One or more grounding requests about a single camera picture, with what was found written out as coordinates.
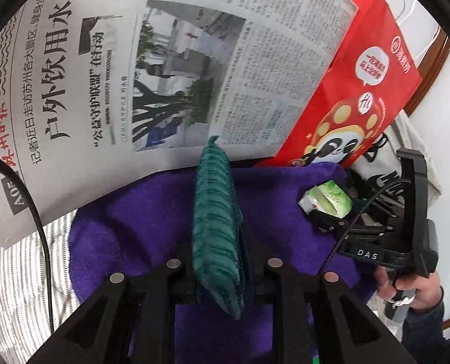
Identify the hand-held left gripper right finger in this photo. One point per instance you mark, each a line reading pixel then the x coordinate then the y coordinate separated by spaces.
pixel 264 277

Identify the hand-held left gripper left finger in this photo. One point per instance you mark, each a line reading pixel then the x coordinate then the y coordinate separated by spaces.
pixel 183 275

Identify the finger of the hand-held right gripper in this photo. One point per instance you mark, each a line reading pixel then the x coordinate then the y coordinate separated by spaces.
pixel 335 223
pixel 376 201

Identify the green tissue packet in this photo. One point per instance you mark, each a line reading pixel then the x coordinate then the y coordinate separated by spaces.
pixel 327 199

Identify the teal knitted cloth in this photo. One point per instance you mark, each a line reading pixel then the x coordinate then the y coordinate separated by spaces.
pixel 213 216

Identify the person's right hand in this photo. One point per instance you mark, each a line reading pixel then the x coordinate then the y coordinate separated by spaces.
pixel 418 282

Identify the grey waist bag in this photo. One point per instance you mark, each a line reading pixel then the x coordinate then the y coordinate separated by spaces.
pixel 410 136

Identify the purple towel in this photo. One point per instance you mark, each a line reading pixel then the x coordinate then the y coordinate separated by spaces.
pixel 133 216

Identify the wooden headboard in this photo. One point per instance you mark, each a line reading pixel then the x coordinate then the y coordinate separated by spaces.
pixel 433 64

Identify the red paper bag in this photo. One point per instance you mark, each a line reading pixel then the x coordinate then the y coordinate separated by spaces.
pixel 361 34

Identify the newspaper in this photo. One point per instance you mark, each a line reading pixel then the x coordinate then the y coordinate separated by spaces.
pixel 96 83

